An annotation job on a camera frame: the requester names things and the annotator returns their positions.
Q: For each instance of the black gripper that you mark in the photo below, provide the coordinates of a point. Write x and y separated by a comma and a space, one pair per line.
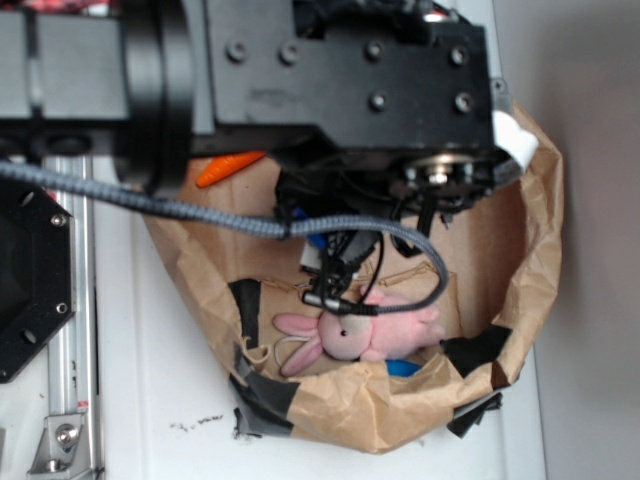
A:
381, 115

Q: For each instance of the orange toy carrot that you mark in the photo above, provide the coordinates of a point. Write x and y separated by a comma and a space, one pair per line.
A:
224, 166

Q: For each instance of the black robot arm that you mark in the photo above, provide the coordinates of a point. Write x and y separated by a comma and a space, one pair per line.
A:
123, 85

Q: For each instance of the brown paper bag bin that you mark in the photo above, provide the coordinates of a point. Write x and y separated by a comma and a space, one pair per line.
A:
503, 258

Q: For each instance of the pink plush bunny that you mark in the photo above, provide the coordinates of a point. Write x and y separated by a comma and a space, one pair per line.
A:
391, 336

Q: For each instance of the blue flat toy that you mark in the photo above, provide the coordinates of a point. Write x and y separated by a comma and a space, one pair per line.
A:
401, 368

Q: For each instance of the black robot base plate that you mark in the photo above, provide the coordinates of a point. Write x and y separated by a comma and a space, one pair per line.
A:
37, 295

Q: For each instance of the aluminium frame rail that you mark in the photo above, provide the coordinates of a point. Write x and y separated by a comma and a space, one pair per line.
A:
73, 371

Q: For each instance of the metal corner bracket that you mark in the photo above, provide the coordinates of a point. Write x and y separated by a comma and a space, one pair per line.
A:
63, 450

